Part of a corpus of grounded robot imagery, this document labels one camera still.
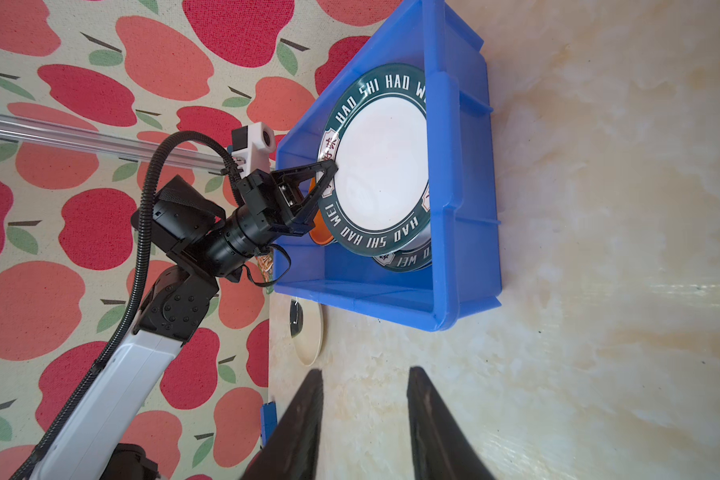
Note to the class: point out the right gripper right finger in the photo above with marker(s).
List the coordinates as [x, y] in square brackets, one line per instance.
[440, 450]

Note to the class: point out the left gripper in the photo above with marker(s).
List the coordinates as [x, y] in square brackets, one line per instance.
[276, 204]

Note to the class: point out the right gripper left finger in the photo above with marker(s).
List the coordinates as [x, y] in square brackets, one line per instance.
[292, 451]

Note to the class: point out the orange plate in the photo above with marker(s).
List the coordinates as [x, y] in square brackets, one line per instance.
[320, 234]

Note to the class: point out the plain cream plate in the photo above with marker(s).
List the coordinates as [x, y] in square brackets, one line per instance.
[306, 327]

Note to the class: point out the green-rim Hao Wei plate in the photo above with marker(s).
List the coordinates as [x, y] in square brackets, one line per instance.
[378, 200]
[406, 260]

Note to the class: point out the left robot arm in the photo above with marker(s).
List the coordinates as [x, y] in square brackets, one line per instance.
[186, 245]

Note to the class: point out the blue rectangular block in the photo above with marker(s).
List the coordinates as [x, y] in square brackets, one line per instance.
[268, 421]

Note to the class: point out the orange noodle snack packet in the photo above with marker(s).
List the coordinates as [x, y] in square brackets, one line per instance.
[266, 266]

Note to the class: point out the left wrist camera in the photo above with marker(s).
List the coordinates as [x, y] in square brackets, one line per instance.
[251, 148]

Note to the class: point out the left aluminium frame post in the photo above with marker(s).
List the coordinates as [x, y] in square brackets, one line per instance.
[73, 138]

